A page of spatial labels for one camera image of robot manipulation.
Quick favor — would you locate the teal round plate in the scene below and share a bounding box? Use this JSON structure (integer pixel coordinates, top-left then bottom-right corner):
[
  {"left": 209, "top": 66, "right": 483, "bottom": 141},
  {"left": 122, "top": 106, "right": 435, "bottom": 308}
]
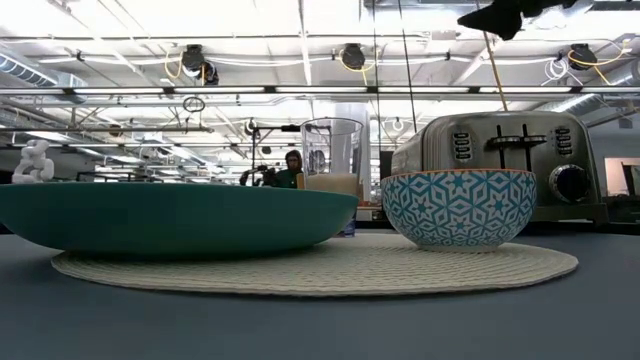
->
[{"left": 0, "top": 181, "right": 360, "bottom": 257}]

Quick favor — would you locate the clear drinking glass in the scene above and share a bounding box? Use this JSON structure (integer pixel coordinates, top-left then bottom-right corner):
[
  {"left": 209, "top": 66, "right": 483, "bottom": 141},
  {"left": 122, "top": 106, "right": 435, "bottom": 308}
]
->
[{"left": 299, "top": 117, "right": 365, "bottom": 239}]

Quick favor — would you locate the silver ventilation duct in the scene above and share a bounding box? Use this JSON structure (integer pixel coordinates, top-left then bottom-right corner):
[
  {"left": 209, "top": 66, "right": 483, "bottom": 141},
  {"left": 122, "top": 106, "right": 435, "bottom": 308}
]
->
[{"left": 0, "top": 52, "right": 89, "bottom": 104}]

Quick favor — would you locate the orange cable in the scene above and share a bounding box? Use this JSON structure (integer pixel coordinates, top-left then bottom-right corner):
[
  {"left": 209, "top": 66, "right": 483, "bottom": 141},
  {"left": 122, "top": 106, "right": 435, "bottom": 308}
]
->
[{"left": 477, "top": 29, "right": 509, "bottom": 112}]

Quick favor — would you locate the person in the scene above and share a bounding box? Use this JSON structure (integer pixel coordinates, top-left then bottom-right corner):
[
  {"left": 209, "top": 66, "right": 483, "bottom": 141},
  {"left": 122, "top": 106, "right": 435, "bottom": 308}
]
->
[{"left": 272, "top": 148, "right": 304, "bottom": 190}]

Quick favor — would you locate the thin black cable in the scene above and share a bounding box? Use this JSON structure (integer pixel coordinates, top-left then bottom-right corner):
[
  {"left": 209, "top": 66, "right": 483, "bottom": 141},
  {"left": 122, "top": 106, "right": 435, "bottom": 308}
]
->
[{"left": 370, "top": 0, "right": 384, "bottom": 166}]

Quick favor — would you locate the black tripod stand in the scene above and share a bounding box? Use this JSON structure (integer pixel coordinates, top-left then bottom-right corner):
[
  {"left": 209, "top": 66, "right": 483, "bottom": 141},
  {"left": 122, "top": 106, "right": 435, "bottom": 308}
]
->
[{"left": 249, "top": 123, "right": 302, "bottom": 187}]

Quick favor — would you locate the black ceiling cord reel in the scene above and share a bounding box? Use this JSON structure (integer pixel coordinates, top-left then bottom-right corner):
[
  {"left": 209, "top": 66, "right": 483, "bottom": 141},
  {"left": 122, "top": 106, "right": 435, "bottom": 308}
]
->
[
  {"left": 340, "top": 43, "right": 367, "bottom": 71},
  {"left": 568, "top": 43, "right": 599, "bottom": 71},
  {"left": 180, "top": 43, "right": 220, "bottom": 86}
]

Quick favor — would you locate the round cream woven placemat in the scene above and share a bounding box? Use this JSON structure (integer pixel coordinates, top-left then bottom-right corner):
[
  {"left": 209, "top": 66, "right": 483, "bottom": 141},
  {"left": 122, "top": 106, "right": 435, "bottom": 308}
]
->
[{"left": 50, "top": 232, "right": 580, "bottom": 299}]

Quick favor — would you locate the silver four-slot toaster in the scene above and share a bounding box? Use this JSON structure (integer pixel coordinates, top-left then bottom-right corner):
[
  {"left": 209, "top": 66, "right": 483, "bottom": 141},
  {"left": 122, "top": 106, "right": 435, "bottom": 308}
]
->
[{"left": 390, "top": 110, "right": 610, "bottom": 225}]

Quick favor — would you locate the blue white patterned bowl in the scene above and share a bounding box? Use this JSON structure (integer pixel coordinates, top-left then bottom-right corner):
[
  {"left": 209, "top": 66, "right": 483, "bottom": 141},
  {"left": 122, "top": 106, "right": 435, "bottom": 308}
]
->
[{"left": 380, "top": 168, "right": 538, "bottom": 253}]

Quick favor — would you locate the white humanoid robot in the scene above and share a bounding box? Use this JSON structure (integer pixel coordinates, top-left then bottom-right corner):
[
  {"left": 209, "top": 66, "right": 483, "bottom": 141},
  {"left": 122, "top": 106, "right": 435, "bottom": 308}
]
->
[{"left": 11, "top": 139, "right": 56, "bottom": 185}]

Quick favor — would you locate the bright monitor screen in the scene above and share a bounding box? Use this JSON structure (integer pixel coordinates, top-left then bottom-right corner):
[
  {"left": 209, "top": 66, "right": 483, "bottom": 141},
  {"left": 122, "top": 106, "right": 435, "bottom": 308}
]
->
[{"left": 603, "top": 157, "right": 640, "bottom": 197}]

